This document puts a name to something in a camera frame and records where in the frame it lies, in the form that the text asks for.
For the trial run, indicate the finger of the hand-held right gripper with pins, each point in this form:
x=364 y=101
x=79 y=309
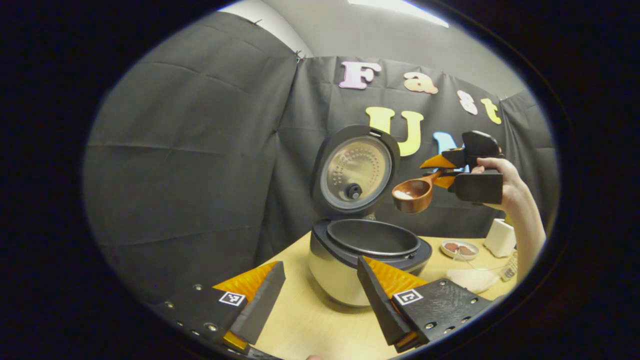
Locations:
x=442 y=160
x=477 y=187

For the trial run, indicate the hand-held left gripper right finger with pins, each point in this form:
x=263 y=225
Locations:
x=380 y=305

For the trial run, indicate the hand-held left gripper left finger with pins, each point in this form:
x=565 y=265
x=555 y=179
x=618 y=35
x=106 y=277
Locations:
x=260 y=310

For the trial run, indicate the brown wooden spoon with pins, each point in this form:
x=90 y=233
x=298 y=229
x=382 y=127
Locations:
x=415 y=200

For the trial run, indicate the silver black rice cooker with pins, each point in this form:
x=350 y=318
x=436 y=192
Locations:
x=335 y=270

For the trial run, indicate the white toaster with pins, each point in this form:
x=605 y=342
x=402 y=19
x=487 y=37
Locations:
x=499 y=239

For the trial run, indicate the red meat piece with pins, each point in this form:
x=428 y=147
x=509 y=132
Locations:
x=451 y=247
x=466 y=250

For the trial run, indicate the round white plate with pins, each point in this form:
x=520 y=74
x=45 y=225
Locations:
x=450 y=255

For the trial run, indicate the black backdrop cloth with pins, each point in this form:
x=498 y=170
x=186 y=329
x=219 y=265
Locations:
x=190 y=150

